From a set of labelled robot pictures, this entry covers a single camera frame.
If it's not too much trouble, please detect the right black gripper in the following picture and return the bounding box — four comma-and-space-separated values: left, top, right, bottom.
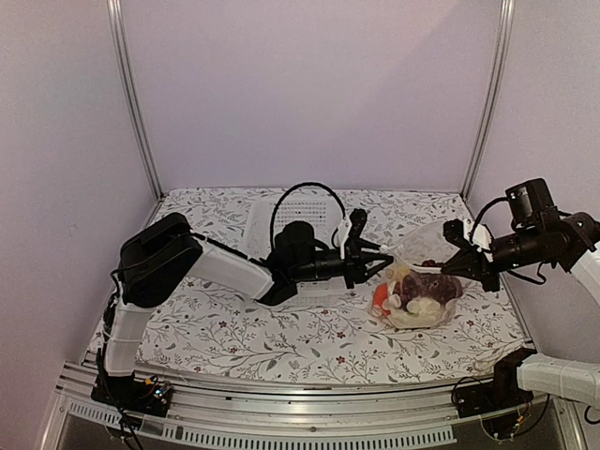
442, 224, 544, 292

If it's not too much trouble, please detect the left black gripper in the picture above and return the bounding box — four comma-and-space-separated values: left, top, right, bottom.
291, 239, 394, 289

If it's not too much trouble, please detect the orange mini pumpkin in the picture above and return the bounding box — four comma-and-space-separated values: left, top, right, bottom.
370, 283, 401, 319

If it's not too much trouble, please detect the clear zip top bag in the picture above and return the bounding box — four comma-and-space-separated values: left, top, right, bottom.
369, 220, 463, 329

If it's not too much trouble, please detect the dark red grape bunch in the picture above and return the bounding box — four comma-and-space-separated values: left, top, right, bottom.
388, 262, 464, 309

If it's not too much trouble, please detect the white cauliflower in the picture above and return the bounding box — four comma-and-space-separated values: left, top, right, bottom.
388, 297, 445, 329

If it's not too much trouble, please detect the white plastic mesh basket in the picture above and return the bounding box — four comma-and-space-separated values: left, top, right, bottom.
246, 200, 348, 301

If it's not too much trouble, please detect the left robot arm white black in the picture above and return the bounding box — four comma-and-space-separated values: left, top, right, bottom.
97, 209, 394, 407

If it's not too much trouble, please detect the floral patterned table mat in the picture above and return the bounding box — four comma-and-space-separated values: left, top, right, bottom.
134, 187, 532, 385

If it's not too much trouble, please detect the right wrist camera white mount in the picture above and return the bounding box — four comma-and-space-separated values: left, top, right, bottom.
442, 219, 493, 263

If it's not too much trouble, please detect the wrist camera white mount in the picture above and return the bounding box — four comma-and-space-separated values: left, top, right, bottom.
442, 219, 493, 263
331, 208, 368, 260

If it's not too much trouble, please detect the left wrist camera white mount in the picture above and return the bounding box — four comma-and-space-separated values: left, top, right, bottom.
331, 208, 368, 260

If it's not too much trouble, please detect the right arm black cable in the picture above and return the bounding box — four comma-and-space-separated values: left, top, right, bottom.
471, 196, 512, 235

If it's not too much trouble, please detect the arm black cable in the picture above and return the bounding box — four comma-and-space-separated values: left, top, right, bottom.
471, 196, 512, 235
269, 181, 351, 254

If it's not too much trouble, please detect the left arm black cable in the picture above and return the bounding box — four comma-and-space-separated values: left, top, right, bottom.
269, 181, 351, 254

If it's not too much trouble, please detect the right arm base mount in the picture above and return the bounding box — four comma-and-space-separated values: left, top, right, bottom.
451, 348, 536, 441

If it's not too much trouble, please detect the aluminium front rail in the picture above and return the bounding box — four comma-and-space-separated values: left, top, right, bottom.
39, 359, 593, 449

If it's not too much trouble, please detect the right aluminium frame post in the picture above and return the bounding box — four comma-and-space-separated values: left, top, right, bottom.
460, 0, 515, 202

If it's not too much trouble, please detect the aluminium frame post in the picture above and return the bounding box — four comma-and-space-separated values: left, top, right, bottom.
106, 0, 164, 200
460, 0, 515, 202

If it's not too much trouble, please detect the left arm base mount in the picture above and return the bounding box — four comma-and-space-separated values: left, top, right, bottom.
91, 373, 173, 418

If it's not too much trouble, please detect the left aluminium frame post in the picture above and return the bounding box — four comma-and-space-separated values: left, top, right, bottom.
106, 0, 164, 200

